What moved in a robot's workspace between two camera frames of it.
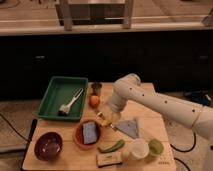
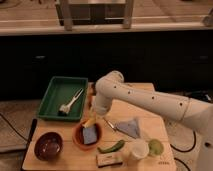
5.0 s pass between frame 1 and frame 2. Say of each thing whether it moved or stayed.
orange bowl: stayed
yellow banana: moved
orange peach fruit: stayed
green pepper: stayed
